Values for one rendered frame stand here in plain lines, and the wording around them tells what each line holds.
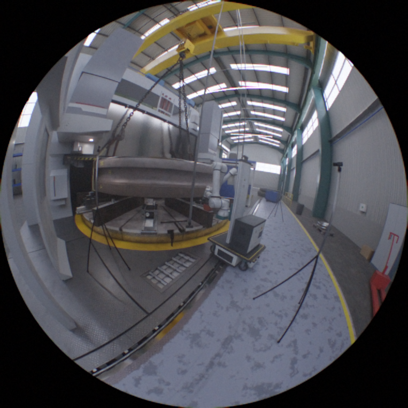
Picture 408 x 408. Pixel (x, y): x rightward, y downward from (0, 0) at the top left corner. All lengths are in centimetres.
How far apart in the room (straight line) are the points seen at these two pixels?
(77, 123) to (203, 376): 388
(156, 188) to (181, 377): 309
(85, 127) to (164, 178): 221
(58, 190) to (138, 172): 273
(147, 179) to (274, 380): 382
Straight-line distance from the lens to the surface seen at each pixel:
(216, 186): 199
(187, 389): 144
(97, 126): 311
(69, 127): 304
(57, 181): 450
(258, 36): 1117
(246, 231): 193
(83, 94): 381
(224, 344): 152
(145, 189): 293
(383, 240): 530
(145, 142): 589
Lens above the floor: 143
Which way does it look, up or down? 13 degrees down
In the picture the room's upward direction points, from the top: 7 degrees clockwise
